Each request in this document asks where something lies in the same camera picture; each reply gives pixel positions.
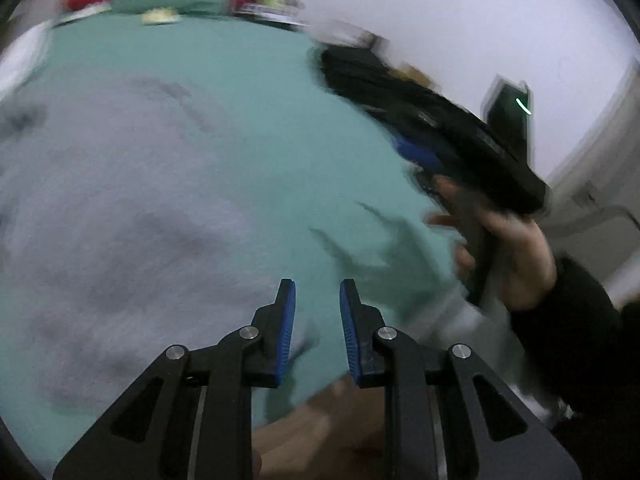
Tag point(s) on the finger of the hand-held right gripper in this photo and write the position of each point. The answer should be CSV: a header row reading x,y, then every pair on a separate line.
x,y
417,152

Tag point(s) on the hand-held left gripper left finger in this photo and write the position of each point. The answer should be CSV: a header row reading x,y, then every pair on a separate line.
x,y
286,330

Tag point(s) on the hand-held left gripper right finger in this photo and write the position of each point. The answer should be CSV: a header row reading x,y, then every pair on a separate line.
x,y
350,335

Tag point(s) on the grey sweater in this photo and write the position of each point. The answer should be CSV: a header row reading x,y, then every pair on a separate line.
x,y
125,210

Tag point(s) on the person's right forearm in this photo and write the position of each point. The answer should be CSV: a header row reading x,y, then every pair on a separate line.
x,y
575,335

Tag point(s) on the person's right hand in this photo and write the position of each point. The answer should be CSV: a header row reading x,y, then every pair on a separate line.
x,y
525,265

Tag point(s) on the black device with green light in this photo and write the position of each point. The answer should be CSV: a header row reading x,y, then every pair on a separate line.
x,y
507,120

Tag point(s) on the bed with green sheet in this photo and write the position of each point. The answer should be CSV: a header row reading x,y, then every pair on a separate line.
x,y
310,125

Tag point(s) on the yellow crumpled item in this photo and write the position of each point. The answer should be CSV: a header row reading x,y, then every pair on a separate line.
x,y
160,16

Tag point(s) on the white pillow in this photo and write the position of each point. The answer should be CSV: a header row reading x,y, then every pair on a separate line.
x,y
22,55

